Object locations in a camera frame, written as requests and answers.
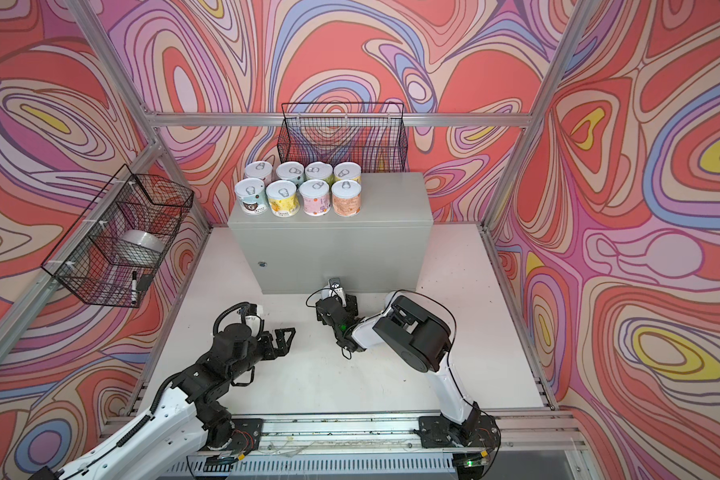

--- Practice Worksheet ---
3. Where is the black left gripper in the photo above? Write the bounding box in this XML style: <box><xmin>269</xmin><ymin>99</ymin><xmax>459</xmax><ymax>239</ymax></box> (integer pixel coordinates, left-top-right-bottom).
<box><xmin>225</xmin><ymin>326</ymin><xmax>295</xmax><ymax>384</ymax></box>

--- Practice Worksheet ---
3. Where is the pink label can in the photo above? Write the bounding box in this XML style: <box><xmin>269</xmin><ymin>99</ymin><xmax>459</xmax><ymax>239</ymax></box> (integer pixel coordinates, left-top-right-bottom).
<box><xmin>244</xmin><ymin>161</ymin><xmax>274</xmax><ymax>185</ymax></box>
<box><xmin>299</xmin><ymin>179</ymin><xmax>331</xmax><ymax>217</ymax></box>

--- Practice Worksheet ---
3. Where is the orange label can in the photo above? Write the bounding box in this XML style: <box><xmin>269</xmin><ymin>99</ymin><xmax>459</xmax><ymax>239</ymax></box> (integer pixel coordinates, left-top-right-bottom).
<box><xmin>331</xmin><ymin>180</ymin><xmax>362</xmax><ymax>217</ymax></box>

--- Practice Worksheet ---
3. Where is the yellow label can front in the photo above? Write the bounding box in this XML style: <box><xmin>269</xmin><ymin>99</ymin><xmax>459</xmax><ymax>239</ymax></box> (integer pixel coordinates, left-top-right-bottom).
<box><xmin>266</xmin><ymin>180</ymin><xmax>300</xmax><ymax>218</ymax></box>

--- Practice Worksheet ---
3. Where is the yellow label can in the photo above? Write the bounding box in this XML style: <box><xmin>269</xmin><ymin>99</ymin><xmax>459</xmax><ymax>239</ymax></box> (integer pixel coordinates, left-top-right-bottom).
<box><xmin>333</xmin><ymin>162</ymin><xmax>362</xmax><ymax>183</ymax></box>
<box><xmin>266</xmin><ymin>180</ymin><xmax>300</xmax><ymax>218</ymax></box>

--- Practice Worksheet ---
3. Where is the green label can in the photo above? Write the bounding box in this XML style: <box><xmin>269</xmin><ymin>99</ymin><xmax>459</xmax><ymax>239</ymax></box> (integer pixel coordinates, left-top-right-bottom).
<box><xmin>304</xmin><ymin>162</ymin><xmax>335</xmax><ymax>186</ymax></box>

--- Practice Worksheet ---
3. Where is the brown label can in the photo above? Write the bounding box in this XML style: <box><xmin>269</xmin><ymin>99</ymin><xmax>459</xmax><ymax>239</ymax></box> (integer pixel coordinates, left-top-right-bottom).
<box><xmin>276</xmin><ymin>161</ymin><xmax>306</xmax><ymax>187</ymax></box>
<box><xmin>234</xmin><ymin>178</ymin><xmax>269</xmax><ymax>215</ymax></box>

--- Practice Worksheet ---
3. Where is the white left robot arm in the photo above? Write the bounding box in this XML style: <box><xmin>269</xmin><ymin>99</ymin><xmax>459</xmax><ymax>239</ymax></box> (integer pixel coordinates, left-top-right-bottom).
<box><xmin>31</xmin><ymin>323</ymin><xmax>296</xmax><ymax>479</ymax></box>

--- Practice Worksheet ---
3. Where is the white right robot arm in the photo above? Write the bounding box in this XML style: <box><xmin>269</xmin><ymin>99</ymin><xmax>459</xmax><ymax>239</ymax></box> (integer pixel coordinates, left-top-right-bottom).
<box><xmin>311</xmin><ymin>289</ymin><xmax>483</xmax><ymax>448</ymax></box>

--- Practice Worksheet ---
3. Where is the grey metal cabinet box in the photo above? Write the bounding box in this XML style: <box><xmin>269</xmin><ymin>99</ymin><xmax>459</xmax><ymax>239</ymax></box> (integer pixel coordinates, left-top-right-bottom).
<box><xmin>227</xmin><ymin>172</ymin><xmax>433</xmax><ymax>294</ymax></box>

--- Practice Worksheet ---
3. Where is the black marker pen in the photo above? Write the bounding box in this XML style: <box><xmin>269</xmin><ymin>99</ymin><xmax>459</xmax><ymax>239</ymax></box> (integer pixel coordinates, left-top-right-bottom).
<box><xmin>130</xmin><ymin>270</ymin><xmax>139</xmax><ymax>306</ymax></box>

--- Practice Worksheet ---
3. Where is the black wire basket left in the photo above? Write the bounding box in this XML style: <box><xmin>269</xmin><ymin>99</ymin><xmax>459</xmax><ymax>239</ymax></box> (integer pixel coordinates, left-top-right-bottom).
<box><xmin>41</xmin><ymin>166</ymin><xmax>194</xmax><ymax>308</ymax></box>

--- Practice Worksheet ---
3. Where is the black wire basket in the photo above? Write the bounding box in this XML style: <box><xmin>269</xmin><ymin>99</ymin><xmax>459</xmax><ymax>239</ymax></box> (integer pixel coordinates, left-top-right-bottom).
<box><xmin>277</xmin><ymin>100</ymin><xmax>409</xmax><ymax>173</ymax></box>
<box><xmin>41</xmin><ymin>166</ymin><xmax>194</xmax><ymax>308</ymax></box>

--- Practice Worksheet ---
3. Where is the black wire basket back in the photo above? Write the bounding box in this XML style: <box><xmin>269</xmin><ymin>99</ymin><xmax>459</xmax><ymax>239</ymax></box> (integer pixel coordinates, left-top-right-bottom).
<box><xmin>277</xmin><ymin>100</ymin><xmax>409</xmax><ymax>173</ymax></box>

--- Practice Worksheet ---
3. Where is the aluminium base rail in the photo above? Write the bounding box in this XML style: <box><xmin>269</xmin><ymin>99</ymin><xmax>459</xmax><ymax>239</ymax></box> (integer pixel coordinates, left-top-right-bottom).
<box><xmin>95</xmin><ymin>410</ymin><xmax>583</xmax><ymax>480</ymax></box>

